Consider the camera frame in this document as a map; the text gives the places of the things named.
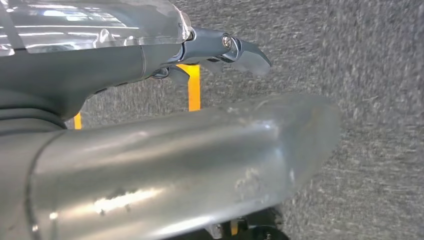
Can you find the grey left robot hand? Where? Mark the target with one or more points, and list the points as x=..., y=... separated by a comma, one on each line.
x=165, y=165

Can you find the black robot body part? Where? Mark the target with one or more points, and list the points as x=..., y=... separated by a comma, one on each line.
x=261, y=228

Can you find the yellow floor tape square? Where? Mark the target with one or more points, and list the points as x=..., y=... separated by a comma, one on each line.
x=194, y=92

